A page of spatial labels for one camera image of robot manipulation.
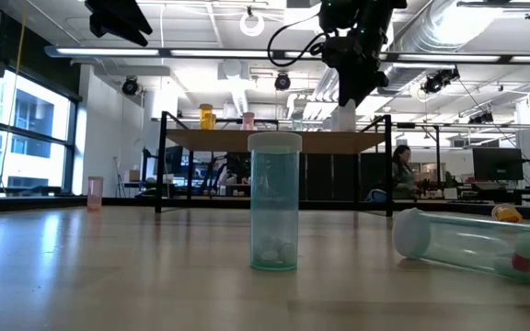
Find black aluminium table frame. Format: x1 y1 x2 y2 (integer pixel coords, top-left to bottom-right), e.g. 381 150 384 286
0 195 530 223

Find white ring ceiling fixture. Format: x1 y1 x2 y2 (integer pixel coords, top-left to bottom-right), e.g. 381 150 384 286
239 11 266 38

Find wooden shelf black metal frame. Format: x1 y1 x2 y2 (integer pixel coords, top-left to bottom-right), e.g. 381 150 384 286
154 109 395 218

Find black overhead light bar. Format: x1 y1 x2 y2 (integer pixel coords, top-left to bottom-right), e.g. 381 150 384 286
43 44 530 64

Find large glass window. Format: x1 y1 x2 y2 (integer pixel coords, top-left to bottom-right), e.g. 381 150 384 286
0 68 80 197

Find round black ceiling spotlight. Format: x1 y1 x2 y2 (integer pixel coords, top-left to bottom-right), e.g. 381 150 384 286
273 72 292 92
121 75 140 97

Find teal bottle holding white pills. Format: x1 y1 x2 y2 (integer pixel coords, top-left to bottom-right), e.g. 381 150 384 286
247 131 304 272

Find black track light cluster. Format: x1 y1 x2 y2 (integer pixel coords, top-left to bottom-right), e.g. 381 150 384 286
420 67 461 96

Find black computer monitor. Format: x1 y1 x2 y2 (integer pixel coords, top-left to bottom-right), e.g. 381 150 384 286
471 146 524 182

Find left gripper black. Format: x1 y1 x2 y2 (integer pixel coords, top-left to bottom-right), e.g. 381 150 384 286
85 0 154 48

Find silver ventilation duct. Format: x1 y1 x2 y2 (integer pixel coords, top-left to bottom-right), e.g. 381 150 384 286
379 0 482 100

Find white medicine bottle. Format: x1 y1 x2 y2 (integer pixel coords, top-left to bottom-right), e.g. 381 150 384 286
331 98 357 133

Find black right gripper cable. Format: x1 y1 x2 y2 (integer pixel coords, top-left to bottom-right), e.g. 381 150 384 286
267 12 328 68

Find teal bottle holding red pill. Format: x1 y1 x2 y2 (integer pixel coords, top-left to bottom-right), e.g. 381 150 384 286
392 207 530 289

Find person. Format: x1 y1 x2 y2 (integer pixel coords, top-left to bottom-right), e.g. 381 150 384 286
386 144 417 201

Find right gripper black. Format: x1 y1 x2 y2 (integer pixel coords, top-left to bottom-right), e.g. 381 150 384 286
322 31 389 108

